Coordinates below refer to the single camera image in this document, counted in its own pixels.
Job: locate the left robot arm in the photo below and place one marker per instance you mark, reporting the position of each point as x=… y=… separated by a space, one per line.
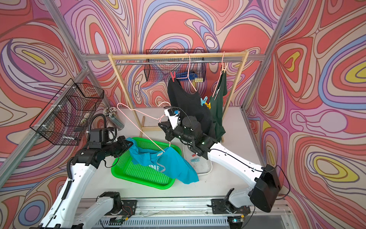
x=101 y=144

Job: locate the metal hanging rod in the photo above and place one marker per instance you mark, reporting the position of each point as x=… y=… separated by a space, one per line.
x=179 y=62

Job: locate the black wire basket back wall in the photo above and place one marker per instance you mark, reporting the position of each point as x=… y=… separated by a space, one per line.
x=158 y=73

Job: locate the dark green t-shirt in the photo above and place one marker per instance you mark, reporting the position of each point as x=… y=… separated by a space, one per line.
x=217 y=109

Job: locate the yellow plastic clothespin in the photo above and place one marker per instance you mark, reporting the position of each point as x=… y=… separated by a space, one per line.
x=208 y=106

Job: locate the teal t-shirt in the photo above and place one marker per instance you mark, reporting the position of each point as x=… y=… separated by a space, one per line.
x=167 y=161

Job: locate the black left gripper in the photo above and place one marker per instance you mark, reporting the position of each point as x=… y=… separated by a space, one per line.
x=123 y=141

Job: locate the green plastic basket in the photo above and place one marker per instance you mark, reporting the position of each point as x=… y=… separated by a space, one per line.
x=125 y=169

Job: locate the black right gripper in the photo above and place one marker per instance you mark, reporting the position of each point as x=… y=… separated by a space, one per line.
x=168 y=132

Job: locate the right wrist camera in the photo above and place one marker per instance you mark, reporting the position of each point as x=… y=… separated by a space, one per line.
x=173 y=114

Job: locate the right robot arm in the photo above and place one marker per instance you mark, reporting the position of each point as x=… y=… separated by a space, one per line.
x=263 y=182

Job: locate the pink hanger of green shirt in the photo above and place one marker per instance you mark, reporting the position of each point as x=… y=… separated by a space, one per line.
x=222 y=70

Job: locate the clear pencil cup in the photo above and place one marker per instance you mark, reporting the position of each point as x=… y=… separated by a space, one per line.
x=111 y=114

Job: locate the white plastic tray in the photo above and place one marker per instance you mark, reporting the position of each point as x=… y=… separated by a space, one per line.
x=203 y=167

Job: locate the pink hanger of teal shirt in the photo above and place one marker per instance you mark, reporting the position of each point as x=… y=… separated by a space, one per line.
x=138 y=125

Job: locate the black wire basket left wall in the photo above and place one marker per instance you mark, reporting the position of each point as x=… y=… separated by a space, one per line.
x=67 y=116

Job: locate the wooden clothes rack frame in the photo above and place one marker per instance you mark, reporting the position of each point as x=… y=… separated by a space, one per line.
x=114 y=58

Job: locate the blue item in basket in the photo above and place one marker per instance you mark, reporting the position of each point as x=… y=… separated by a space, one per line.
x=184 y=76

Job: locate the black t-shirt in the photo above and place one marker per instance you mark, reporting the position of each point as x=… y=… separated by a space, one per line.
x=190 y=104

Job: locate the black wire basket wall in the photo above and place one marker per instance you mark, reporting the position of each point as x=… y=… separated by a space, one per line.
x=67 y=116
x=158 y=73

